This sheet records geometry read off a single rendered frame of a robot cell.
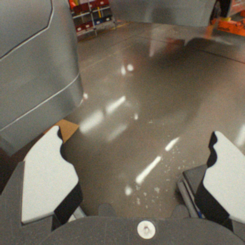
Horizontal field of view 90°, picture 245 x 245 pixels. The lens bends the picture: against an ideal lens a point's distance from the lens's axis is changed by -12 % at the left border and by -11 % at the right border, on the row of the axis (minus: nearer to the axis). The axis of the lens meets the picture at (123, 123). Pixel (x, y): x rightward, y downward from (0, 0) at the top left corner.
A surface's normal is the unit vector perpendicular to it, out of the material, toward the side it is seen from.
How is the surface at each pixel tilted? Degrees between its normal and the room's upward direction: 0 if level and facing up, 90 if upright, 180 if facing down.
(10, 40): 90
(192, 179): 0
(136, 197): 0
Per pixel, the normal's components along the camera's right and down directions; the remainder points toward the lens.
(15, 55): 0.69, 0.49
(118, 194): -0.13, -0.64
